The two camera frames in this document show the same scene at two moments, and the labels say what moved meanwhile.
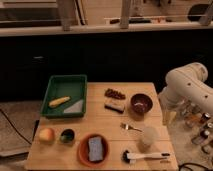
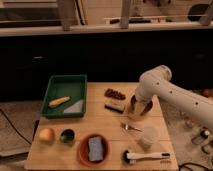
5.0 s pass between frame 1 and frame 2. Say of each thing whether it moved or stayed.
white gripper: moved
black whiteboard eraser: stayed
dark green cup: stayed
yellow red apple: stayed
